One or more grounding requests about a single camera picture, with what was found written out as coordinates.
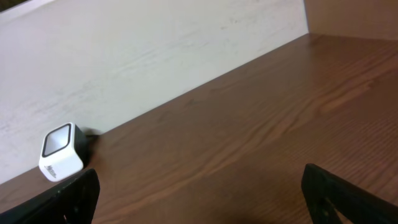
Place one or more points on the white barcode scanner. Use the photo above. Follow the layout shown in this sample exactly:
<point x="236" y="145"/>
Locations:
<point x="64" y="152"/>

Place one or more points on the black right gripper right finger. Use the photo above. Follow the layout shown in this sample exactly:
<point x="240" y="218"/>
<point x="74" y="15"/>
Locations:
<point x="327" y="195"/>

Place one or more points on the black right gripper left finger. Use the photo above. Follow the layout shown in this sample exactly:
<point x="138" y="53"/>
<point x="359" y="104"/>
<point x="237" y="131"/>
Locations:
<point x="71" y="201"/>

